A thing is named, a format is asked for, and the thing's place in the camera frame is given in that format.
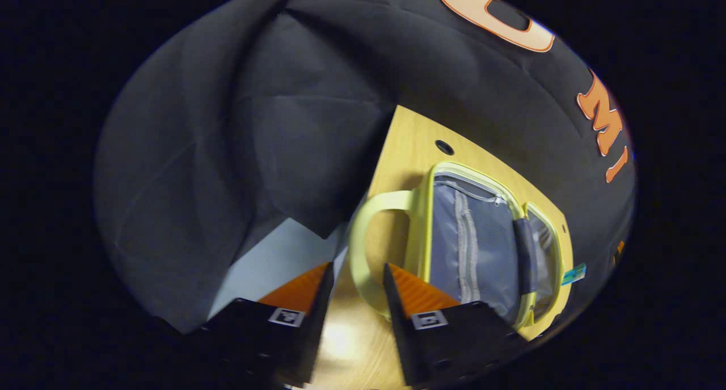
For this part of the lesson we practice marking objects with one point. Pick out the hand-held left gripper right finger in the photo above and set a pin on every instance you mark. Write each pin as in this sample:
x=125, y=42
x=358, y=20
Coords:
x=400, y=333

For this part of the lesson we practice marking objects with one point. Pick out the cream yellow suitcase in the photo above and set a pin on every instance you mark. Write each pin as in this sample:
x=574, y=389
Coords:
x=476, y=248

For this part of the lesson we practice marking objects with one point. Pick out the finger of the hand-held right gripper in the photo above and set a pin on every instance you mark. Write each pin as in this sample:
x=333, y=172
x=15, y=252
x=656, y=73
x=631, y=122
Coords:
x=618, y=250

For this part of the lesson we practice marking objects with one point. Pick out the blue capped tube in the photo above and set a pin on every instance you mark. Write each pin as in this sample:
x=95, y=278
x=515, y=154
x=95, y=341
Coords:
x=574, y=275

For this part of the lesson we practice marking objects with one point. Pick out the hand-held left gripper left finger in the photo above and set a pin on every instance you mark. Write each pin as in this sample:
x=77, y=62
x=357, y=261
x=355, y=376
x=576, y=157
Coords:
x=317, y=327

